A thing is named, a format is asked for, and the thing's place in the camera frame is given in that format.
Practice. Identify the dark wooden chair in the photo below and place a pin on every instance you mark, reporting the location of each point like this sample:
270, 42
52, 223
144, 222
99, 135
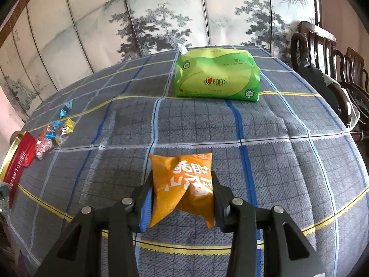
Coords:
317, 43
359, 66

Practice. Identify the orange wrapped candy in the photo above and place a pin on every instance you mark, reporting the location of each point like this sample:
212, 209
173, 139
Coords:
43, 135

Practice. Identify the red white wrapped candy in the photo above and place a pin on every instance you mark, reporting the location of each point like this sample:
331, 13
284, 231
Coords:
43, 149

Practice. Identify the green tissue pack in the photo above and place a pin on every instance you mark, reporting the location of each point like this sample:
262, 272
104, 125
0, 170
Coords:
216, 76

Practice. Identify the yellow wrapped candy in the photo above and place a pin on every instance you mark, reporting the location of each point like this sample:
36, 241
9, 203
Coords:
67, 131

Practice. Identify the grey plaid tablecloth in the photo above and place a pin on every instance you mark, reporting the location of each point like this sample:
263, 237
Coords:
259, 161

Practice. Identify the painted folding screen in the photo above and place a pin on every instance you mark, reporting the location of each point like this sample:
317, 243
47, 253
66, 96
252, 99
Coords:
144, 14

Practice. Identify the red candy box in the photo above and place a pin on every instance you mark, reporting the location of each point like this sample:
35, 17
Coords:
17, 161

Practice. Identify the orange snack packet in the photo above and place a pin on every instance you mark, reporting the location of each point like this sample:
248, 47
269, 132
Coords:
178, 187

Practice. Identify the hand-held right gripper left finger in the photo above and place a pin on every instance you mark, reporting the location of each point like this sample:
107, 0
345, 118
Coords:
147, 207

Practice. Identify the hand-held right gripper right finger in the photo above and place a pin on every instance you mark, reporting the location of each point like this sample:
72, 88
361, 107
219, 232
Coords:
219, 207

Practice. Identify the blue wrapped candy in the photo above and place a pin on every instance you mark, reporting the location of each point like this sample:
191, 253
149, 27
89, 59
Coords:
56, 127

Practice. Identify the pale cloth on chair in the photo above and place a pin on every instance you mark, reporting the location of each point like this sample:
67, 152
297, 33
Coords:
344, 98

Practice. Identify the teal cookie packet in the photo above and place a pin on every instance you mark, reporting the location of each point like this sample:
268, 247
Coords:
66, 108

